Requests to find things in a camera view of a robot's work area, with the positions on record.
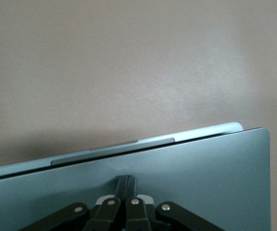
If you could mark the silver grey laptop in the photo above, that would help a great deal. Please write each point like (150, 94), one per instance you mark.
(201, 180)

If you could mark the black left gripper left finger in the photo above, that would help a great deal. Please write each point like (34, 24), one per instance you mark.
(104, 214)

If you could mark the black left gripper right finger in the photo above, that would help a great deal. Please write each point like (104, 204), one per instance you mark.
(136, 214)

